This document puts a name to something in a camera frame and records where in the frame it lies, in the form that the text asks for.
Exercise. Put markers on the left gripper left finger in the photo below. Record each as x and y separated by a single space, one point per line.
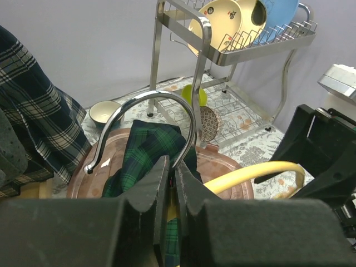
146 206

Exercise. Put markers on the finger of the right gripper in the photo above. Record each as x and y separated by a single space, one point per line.
325 147

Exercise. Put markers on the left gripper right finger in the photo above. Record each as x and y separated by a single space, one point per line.
191 196

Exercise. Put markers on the yellow hanger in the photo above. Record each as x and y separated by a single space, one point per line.
216 185

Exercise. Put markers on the green plaid skirt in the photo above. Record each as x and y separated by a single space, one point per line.
147 142

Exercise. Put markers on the grey dotted skirt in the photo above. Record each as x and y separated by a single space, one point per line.
14 162

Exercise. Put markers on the navy beige plaid skirt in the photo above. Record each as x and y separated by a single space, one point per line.
47 121

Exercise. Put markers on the patterned bowl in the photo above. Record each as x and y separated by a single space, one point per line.
211 123

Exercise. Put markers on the floral table mat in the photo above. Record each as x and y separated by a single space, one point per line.
242 135

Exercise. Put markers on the cream grey bowl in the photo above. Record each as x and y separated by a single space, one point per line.
100 112

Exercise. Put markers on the wooden clothes rack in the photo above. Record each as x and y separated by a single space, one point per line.
37 190

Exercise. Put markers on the steel dish rack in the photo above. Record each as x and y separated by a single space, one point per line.
190 28

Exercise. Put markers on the blue plate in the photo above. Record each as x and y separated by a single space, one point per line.
279 14

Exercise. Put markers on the cream plate right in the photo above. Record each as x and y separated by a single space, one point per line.
254 20

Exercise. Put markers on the cream plate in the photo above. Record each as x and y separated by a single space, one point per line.
254 20
225 17

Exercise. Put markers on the cream plate left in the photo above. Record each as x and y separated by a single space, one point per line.
225 17

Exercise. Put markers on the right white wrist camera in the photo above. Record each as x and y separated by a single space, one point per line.
339 80

